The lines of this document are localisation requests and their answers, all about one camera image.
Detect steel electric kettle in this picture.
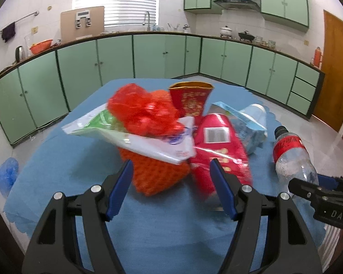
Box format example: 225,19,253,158
15,46,27,63

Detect clear bottle with white cap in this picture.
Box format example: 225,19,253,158
240,103,268,129

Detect orange plastic basin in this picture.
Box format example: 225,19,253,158
29,40,53,55

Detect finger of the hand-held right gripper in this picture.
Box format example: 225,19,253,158
288,177,325,203
317,174,343,190

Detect red snack packet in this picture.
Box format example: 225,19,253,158
189,113,253,203

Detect black cooking pot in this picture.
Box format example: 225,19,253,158
238,30,255,43

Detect brown wooden door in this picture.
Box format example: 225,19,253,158
311,10,343,140

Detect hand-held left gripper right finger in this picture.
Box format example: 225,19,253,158
209,158,323,274

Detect dark towel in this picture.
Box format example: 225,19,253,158
1,23,16,43

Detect orange foam fruit net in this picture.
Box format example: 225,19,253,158
118,145,190,197
150,90,175,109

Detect red gold paper bag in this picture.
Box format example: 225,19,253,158
168,82,214,118

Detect white green plastic bag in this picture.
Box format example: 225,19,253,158
62,105,197,166

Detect cardboard box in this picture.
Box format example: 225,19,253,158
60,6,105,44

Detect red thermos flask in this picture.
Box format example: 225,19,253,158
314,46,323,67

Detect clear plastic jug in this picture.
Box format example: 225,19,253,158
24,34,33,56

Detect metal towel rail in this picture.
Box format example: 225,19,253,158
0,11,40,33

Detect red label plastic bottle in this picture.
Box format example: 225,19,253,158
273,126,319,197

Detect white striped cloth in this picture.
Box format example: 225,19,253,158
317,223,343,274

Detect row of glass jars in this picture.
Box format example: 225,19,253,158
256,36,276,49

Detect light blue tissue pack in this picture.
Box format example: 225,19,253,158
207,101,268,155

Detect green lower kitchen cabinets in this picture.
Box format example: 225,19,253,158
0,31,325,149

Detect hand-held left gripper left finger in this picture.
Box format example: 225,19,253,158
22,159,134,274

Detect blue plastic bag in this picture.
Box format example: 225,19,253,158
0,157,19,197

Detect blue tablecloth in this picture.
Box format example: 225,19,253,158
3,78,336,274

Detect range hood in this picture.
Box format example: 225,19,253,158
213,0,260,12

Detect red mesh bag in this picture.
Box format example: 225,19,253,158
107,83,183,137

